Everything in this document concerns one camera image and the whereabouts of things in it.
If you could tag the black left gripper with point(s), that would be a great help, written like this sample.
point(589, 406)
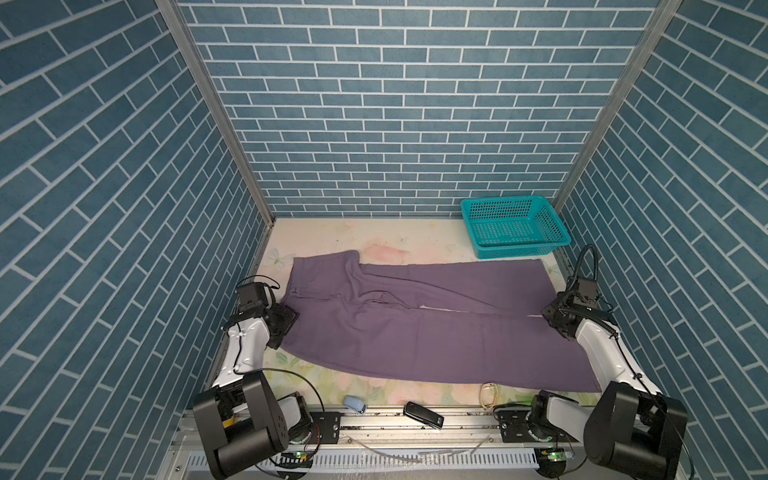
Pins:
point(287, 314)

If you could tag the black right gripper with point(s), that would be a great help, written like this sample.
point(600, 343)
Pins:
point(550, 309)

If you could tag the purple trousers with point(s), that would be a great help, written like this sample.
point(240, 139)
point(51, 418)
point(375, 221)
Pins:
point(460, 323)

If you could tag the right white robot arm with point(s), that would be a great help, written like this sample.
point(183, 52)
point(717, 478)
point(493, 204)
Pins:
point(634, 429)

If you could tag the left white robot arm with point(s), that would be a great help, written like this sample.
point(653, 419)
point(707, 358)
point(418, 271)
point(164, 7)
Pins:
point(239, 420)

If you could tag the teal perforated plastic basket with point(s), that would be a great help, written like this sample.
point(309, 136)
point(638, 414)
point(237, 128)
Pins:
point(510, 227)

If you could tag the small light blue object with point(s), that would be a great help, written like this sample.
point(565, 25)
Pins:
point(355, 404)

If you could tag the black remote control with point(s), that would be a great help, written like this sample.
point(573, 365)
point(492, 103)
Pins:
point(423, 415)

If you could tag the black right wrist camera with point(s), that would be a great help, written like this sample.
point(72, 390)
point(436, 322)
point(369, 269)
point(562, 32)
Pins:
point(586, 292)

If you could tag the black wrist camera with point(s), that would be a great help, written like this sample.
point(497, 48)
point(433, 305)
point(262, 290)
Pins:
point(255, 295)
point(586, 292)

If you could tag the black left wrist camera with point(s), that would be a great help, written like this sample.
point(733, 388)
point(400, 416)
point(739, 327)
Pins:
point(255, 295)

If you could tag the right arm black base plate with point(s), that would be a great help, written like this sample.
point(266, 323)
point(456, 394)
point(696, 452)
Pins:
point(515, 427)

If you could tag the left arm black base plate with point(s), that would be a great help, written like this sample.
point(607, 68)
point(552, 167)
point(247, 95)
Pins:
point(319, 427)

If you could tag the white slotted cable duct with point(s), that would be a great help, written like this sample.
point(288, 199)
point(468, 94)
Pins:
point(359, 460)

